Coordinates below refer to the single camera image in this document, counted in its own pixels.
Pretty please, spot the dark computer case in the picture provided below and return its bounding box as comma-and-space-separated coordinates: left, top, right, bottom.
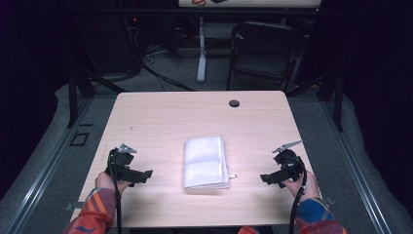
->
77, 16, 140, 76

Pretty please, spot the person's right hand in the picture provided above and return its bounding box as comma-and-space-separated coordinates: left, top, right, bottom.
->
281, 171, 321, 201

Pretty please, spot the black floor cable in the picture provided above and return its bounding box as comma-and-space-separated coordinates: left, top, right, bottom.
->
140, 61, 196, 93

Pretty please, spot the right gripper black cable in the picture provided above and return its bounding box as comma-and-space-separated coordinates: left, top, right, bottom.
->
288, 159, 309, 234

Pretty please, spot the white zippered cloth bag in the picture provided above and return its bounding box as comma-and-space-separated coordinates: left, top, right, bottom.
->
182, 136, 239, 191

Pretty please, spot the black folding chair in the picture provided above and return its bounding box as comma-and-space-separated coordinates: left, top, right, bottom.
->
226, 20, 308, 94

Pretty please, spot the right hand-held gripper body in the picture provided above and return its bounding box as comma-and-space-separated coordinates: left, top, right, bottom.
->
272, 139, 307, 182

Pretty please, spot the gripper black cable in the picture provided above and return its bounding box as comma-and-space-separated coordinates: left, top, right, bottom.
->
106, 152, 124, 234
288, 159, 309, 234

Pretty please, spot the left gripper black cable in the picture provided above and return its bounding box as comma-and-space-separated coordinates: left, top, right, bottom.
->
106, 152, 124, 234

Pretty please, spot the white desk leg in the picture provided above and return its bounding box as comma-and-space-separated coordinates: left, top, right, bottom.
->
197, 16, 207, 84

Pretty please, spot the person's orange garment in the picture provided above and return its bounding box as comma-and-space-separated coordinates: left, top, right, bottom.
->
238, 225, 261, 234

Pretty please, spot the person's left hand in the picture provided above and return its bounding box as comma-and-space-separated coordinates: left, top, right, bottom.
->
94, 171, 131, 196

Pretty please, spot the aluminium floor rail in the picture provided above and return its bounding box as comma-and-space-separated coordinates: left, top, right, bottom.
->
6, 97, 95, 234
319, 97, 394, 234

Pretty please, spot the black metal stand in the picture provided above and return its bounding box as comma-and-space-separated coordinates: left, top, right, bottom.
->
285, 69, 345, 133
66, 69, 128, 130

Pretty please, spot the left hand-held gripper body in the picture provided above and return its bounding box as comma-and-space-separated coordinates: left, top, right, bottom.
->
105, 143, 137, 183

